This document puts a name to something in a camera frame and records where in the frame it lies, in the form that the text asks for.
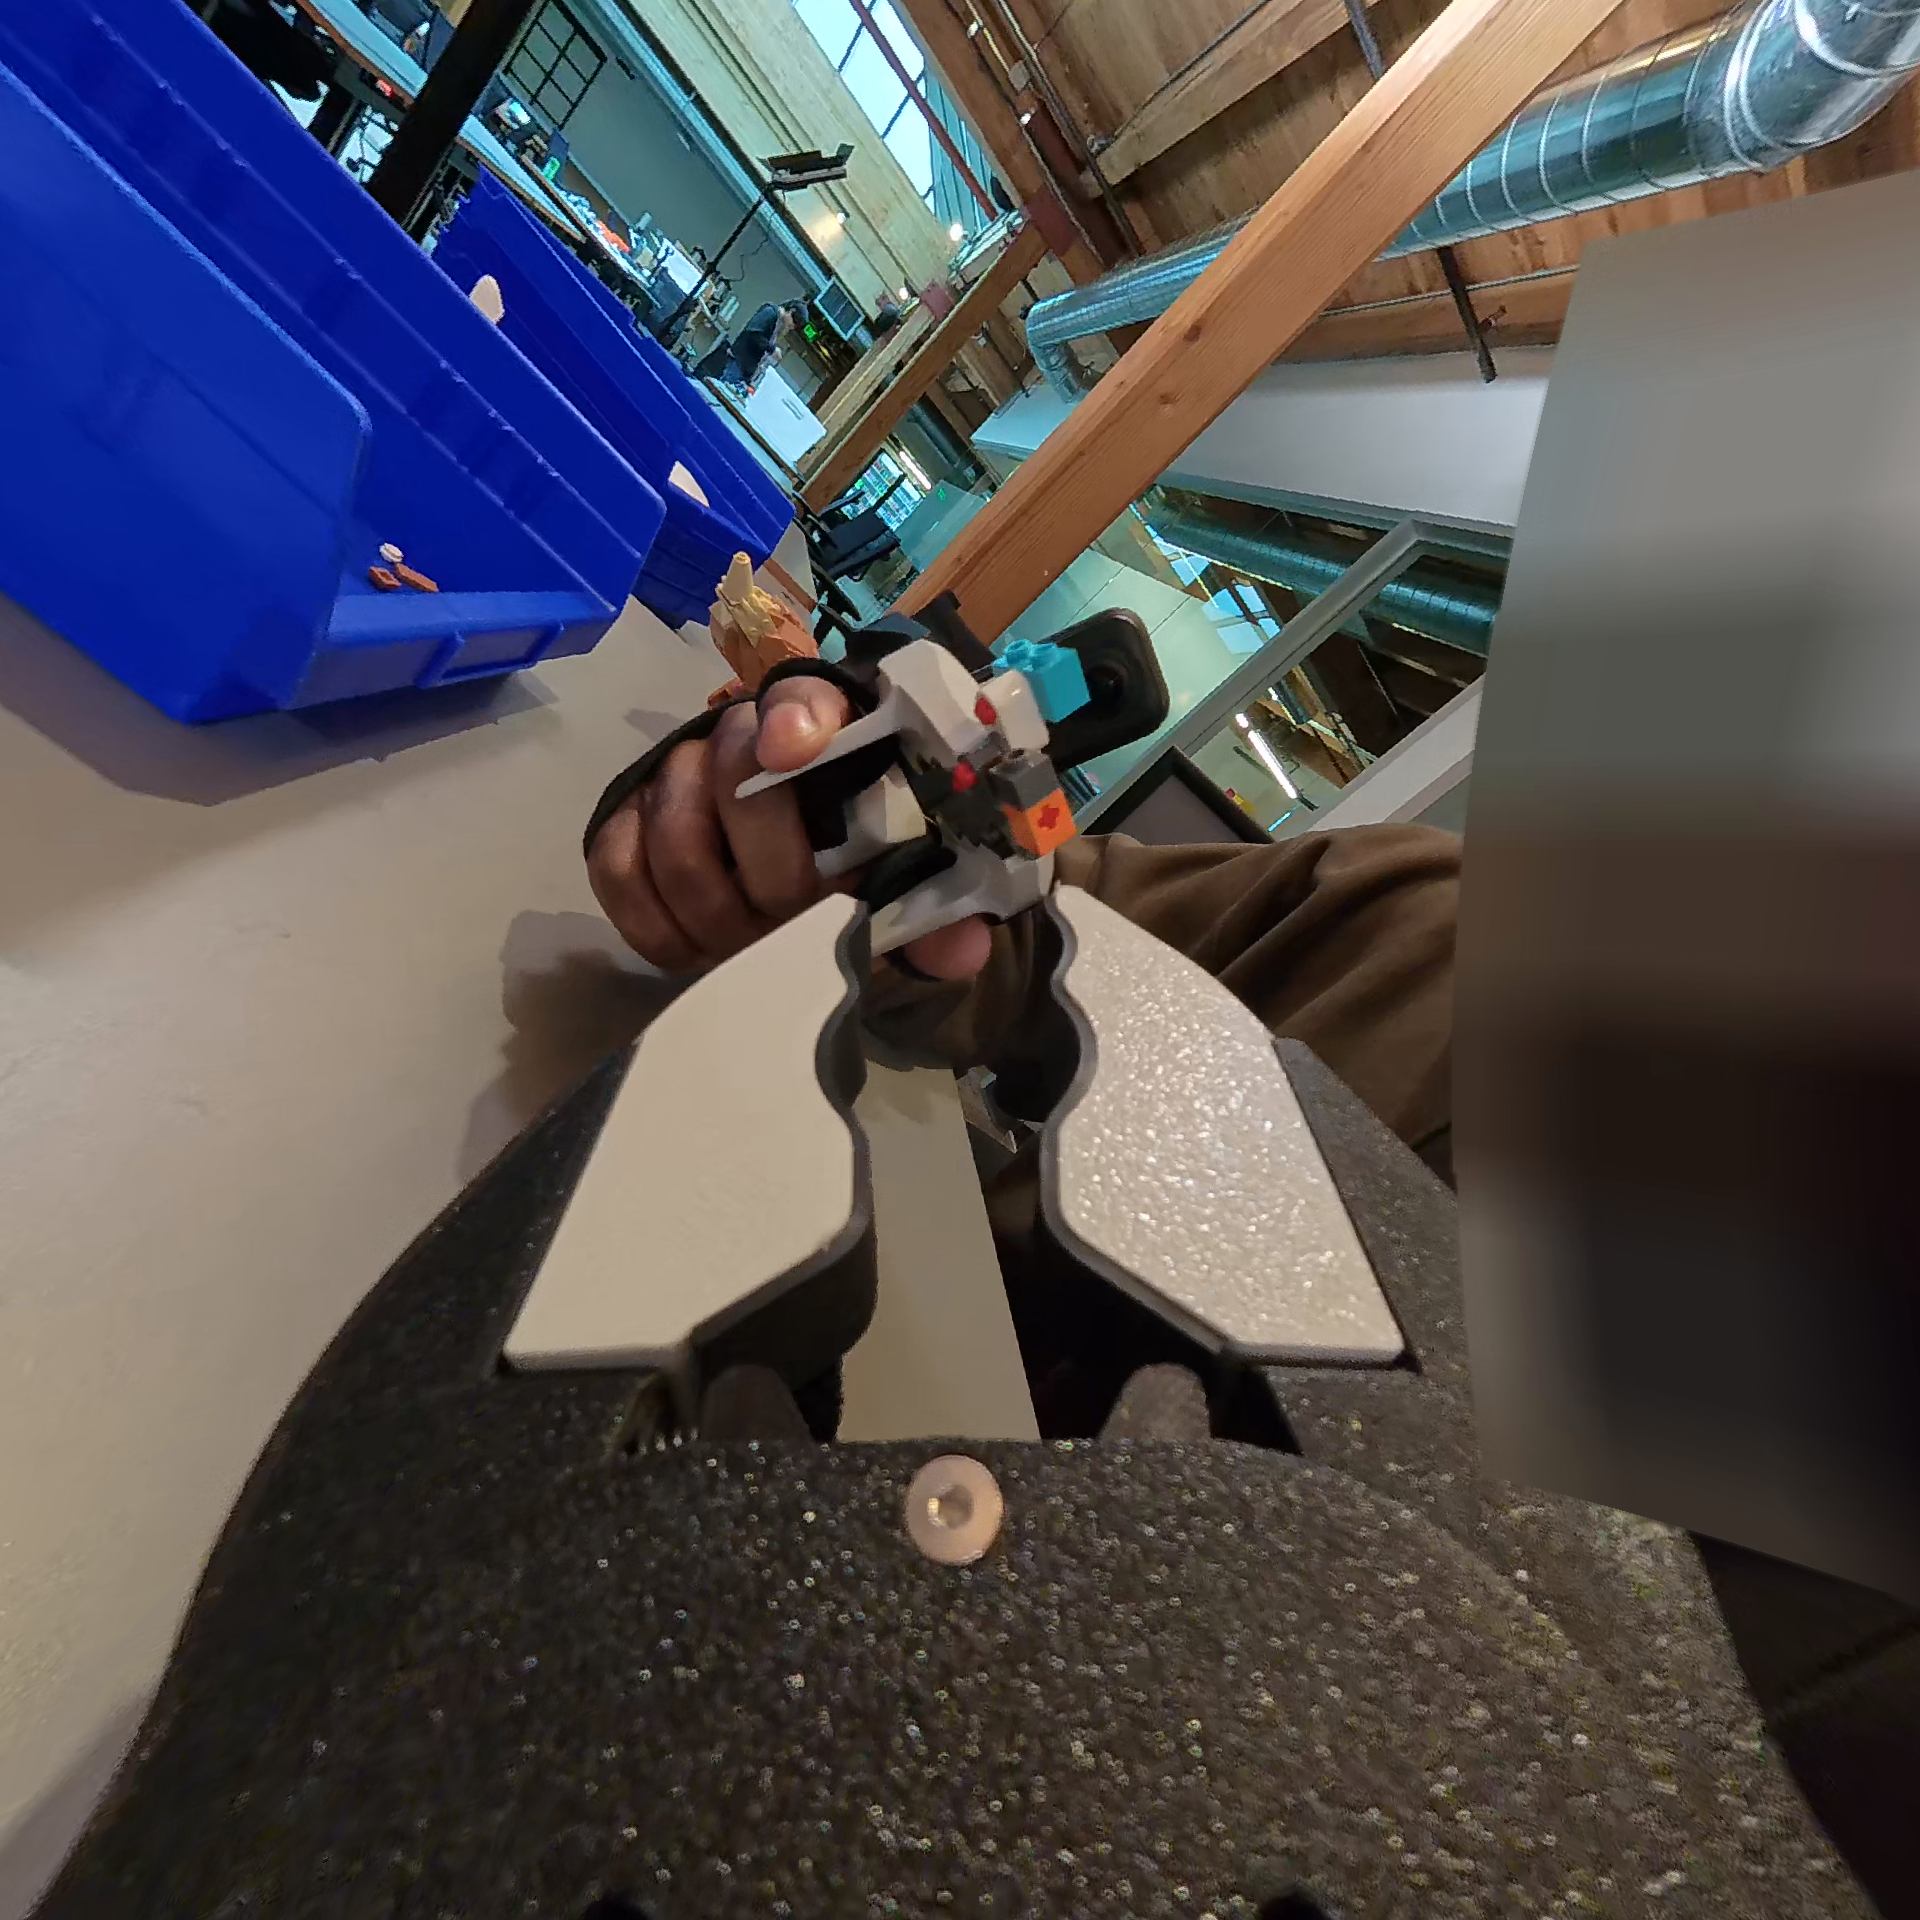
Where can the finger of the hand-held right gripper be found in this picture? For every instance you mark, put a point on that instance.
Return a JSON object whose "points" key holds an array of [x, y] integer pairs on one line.
{"points": [[962, 908], [955, 704]]}

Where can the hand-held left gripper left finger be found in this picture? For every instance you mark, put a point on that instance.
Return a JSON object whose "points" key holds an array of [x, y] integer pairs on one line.
{"points": [[704, 1184]]}

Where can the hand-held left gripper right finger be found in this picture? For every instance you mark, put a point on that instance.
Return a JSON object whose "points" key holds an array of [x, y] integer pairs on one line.
{"points": [[1214, 1184]]}

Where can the teal grey red brick assembly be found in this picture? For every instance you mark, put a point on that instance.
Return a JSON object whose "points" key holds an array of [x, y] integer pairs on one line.
{"points": [[1044, 675]]}

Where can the small grey toy brick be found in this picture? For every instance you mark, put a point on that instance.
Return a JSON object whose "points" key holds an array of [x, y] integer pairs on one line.
{"points": [[1029, 775]]}

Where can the orange toy brick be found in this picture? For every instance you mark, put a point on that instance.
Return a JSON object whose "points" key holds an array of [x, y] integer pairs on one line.
{"points": [[1046, 826]]}

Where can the person's right forearm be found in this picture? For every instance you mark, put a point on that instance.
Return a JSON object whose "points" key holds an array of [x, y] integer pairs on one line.
{"points": [[1320, 961]]}

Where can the grey desk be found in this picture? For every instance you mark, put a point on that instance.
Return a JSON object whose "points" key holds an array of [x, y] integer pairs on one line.
{"points": [[226, 1049]]}

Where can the person's right hand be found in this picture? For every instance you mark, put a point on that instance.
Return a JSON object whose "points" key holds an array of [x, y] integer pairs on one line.
{"points": [[692, 856]]}

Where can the grey black-framed monitor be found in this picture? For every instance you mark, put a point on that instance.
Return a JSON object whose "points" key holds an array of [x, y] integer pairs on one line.
{"points": [[1184, 802]]}

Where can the black office chair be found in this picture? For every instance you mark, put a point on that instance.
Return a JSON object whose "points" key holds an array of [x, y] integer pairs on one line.
{"points": [[850, 540]]}

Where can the brown tan toy figure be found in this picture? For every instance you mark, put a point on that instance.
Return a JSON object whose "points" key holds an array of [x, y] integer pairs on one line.
{"points": [[757, 623]]}

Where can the white box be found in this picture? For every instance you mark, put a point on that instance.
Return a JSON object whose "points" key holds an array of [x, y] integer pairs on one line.
{"points": [[787, 416]]}

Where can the wooden ceiling beam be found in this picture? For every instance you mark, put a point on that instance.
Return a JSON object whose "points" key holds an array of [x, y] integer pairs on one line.
{"points": [[1202, 330]]}

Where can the blue plastic bin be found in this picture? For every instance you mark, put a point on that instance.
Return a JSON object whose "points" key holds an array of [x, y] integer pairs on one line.
{"points": [[600, 375], [226, 451]]}

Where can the black light stand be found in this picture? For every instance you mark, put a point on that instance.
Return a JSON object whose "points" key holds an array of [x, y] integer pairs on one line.
{"points": [[804, 166]]}

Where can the black pole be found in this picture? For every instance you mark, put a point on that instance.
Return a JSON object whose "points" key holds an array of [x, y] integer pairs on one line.
{"points": [[451, 105]]}

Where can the silver air duct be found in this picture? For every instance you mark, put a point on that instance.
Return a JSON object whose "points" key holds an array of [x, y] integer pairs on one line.
{"points": [[1576, 135], [1349, 569]]}

